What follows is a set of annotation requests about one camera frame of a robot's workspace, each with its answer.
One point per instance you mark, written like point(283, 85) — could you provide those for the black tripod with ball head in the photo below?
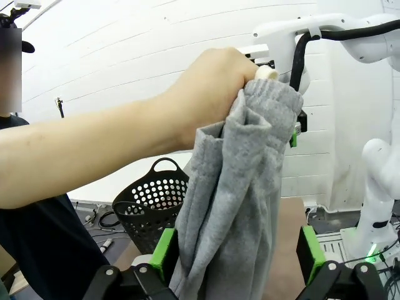
point(60, 107)

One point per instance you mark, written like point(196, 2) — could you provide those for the person's right hand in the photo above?
point(212, 87)

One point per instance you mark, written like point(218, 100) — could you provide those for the black cap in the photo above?
point(28, 47)

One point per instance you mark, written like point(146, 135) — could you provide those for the slotted metal base plate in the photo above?
point(334, 247)

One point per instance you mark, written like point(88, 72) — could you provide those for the grey training pants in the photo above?
point(237, 187)

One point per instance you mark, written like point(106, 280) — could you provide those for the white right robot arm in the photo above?
point(372, 40)

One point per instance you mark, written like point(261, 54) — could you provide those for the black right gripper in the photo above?
point(302, 122)

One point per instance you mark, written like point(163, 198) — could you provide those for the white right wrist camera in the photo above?
point(254, 50)

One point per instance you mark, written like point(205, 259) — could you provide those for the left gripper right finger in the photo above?
point(309, 250)

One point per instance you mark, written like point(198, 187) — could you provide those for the person's right forearm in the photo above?
point(93, 147)

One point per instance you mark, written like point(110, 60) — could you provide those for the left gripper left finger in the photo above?
point(162, 250)

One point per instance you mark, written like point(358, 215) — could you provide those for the person in black T-shirt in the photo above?
point(40, 250)

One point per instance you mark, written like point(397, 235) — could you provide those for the small white tube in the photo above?
point(106, 246)

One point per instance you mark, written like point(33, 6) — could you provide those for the black perforated plastic basket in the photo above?
point(137, 237)

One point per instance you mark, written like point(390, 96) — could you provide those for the white head-mounted camera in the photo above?
point(28, 3)

